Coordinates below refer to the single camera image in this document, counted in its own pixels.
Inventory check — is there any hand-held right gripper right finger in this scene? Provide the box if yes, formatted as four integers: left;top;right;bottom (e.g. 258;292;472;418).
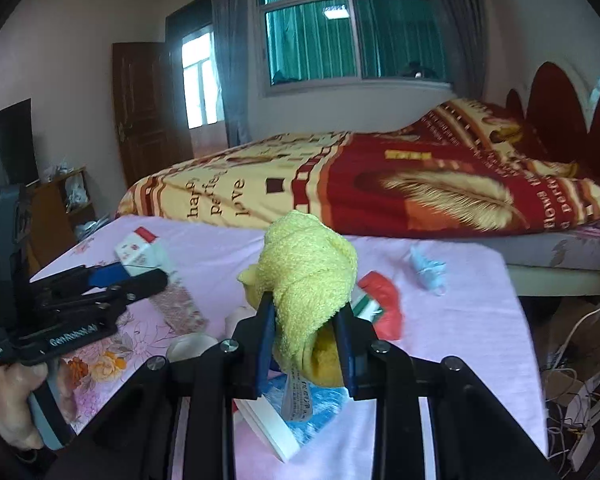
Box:
333;304;587;480

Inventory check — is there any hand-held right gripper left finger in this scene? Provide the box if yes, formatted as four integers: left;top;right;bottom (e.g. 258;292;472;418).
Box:
45;292;281;480

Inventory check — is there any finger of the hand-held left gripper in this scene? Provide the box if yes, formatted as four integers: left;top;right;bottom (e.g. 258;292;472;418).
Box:
44;269;170;332
29;262;132;302

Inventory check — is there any white red carton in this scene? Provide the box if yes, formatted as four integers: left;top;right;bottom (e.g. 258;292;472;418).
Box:
113;226;181;281

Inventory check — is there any red plastic bag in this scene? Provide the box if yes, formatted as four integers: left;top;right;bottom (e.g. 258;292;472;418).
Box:
357;271;406;342

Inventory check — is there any blue bowl white inside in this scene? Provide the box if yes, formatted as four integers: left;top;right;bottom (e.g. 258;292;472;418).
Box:
166;334;220;362

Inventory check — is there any yellow towel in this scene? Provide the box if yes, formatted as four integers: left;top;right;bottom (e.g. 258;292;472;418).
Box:
237;210;359;389

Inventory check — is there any person's left hand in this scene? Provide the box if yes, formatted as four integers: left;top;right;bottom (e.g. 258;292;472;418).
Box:
0;359;78;453

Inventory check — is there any wooden cabinet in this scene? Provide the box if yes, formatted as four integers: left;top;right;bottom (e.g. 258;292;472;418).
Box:
27;165;102;273

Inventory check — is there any green red white packet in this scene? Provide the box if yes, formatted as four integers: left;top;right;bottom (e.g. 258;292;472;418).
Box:
354;287;384;322

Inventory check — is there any white printed wrapper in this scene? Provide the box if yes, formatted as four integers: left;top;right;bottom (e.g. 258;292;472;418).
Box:
280;366;314;422

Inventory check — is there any white flat box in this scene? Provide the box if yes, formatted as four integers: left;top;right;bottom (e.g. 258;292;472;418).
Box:
235;390;302;464

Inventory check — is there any white plastic bag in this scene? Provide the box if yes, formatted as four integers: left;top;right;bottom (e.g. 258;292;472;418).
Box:
62;174;92;209

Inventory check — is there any black television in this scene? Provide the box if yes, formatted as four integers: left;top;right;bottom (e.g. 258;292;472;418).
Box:
0;98;40;207

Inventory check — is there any white cloth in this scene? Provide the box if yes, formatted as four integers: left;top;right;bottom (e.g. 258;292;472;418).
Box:
0;214;552;480

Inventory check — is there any brown wooden door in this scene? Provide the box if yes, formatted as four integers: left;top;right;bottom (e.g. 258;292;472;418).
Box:
111;41;197;189

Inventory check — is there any red yellow printed blanket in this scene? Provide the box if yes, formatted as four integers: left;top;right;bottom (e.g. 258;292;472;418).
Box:
116;98;600;239

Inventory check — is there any bright small window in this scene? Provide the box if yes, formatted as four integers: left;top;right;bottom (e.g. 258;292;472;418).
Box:
180;31;226;131

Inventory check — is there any white router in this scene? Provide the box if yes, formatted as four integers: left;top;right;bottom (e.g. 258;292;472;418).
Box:
560;375;600;428

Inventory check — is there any floral mattress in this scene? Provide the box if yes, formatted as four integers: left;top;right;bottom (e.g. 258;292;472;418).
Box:
495;220;600;273

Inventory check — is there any cardboard box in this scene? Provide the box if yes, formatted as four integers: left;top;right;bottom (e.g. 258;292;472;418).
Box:
540;304;600;402

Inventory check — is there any grey curtain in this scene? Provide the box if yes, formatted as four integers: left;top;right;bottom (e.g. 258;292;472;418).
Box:
210;0;254;150
414;0;487;102

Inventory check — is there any white power strip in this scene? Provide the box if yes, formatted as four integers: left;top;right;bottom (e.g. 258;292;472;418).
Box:
566;427;599;474

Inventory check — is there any dark red headboard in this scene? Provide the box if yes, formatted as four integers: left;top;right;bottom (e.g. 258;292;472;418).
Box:
505;61;600;182

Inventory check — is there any large window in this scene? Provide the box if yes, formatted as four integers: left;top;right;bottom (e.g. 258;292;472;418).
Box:
252;0;456;99

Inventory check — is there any pale green bed frame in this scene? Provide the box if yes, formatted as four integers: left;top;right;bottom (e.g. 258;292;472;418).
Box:
505;262;600;302

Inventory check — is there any thick white cable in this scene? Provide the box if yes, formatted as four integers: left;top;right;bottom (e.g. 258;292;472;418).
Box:
550;295;600;367

